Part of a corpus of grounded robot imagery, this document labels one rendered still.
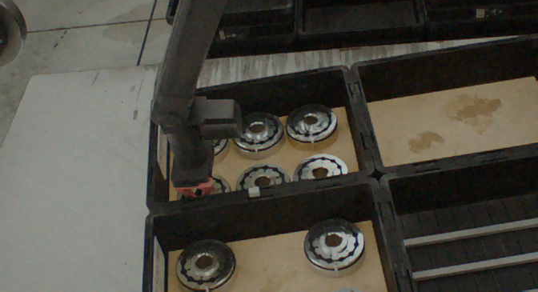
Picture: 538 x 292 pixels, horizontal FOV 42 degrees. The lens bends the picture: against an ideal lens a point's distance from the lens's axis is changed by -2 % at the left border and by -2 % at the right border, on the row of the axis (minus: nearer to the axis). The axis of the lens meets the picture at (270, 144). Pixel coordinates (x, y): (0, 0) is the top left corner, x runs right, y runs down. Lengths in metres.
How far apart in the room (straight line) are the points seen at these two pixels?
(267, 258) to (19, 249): 0.59
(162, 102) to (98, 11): 2.46
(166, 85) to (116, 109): 0.77
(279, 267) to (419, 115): 0.44
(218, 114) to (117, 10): 2.37
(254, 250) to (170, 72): 0.39
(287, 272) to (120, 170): 0.58
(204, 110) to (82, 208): 0.55
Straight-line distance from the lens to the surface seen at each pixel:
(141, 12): 3.41
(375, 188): 1.19
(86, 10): 3.56
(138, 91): 1.84
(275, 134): 1.40
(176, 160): 1.23
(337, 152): 1.39
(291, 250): 1.25
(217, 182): 1.34
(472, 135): 1.42
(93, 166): 1.69
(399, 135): 1.41
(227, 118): 1.13
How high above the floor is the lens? 1.84
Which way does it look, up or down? 45 degrees down
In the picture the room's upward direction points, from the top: 11 degrees counter-clockwise
